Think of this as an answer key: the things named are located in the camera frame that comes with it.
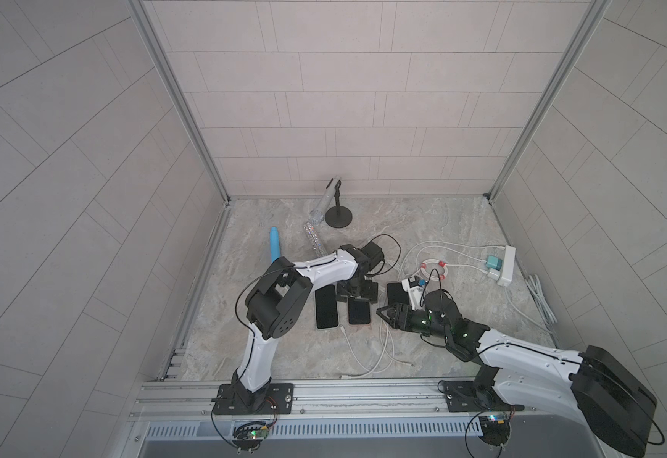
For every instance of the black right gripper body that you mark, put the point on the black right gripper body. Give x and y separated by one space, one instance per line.
416 322

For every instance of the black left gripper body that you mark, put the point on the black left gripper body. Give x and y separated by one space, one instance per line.
357 286

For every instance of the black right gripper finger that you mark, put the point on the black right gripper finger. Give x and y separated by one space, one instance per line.
390 310
390 318

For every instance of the phone with pink case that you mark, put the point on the phone with pink case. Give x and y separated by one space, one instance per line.
359 312

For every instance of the phone with grey case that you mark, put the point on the phone with grey case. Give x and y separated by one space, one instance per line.
326 307

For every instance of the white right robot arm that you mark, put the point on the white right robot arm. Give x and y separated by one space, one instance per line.
591 388

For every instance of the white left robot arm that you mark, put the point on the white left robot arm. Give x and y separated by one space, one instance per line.
275 303

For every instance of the glittery silver microphone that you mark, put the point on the glittery silver microphone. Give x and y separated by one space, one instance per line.
315 241

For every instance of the black microphone stand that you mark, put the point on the black microphone stand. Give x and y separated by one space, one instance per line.
338 216

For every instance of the white silver microphone in stand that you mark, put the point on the white silver microphone in stand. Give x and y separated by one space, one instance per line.
317 215

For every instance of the blue microphone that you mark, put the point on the blue microphone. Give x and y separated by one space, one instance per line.
275 246

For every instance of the teal charger plug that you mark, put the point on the teal charger plug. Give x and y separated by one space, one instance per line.
493 262

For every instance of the white power strip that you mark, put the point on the white power strip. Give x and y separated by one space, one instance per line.
507 272

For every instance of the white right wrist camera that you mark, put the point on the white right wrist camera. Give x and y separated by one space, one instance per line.
414 287

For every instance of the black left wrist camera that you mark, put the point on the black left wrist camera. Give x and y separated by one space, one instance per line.
371 256

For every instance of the coiled white cable red ties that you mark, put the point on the coiled white cable red ties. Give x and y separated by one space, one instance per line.
447 257

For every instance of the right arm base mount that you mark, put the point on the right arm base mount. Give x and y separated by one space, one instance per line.
468 396

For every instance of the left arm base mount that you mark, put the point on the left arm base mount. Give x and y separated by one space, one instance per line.
236 400

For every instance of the aluminium front rail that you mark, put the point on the aluminium front rail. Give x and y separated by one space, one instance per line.
333 409

